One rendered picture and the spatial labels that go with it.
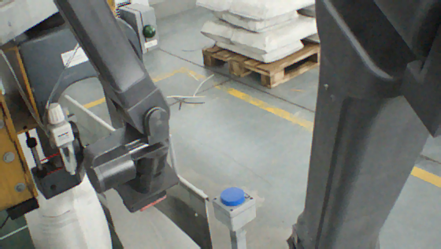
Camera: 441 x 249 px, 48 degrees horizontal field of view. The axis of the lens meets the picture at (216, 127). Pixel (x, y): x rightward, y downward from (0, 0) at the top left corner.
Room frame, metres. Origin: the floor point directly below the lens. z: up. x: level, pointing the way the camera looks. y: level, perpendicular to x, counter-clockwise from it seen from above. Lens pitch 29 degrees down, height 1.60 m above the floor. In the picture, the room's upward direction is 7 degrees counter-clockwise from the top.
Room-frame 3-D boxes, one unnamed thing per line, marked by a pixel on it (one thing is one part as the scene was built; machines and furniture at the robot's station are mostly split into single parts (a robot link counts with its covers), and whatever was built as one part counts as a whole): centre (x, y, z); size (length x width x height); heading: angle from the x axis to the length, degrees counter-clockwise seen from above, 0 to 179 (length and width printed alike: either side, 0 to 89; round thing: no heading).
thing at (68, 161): (0.86, 0.30, 1.11); 0.03 x 0.03 x 0.06
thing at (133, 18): (1.07, 0.14, 1.29); 0.08 x 0.05 x 0.09; 34
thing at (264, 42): (3.73, -0.56, 0.32); 0.66 x 0.43 x 0.15; 126
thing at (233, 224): (1.01, -0.02, 0.81); 0.08 x 0.08 x 0.06; 34
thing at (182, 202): (1.60, 0.35, 0.54); 1.05 x 0.02 x 0.41; 34
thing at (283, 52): (3.85, -0.41, 0.20); 0.66 x 0.44 x 0.12; 34
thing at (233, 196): (1.01, -0.02, 0.84); 0.06 x 0.06 x 0.02
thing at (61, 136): (0.87, 0.30, 1.14); 0.05 x 0.04 x 0.16; 124
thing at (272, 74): (4.07, -0.68, 0.07); 1.20 x 0.82 x 0.14; 126
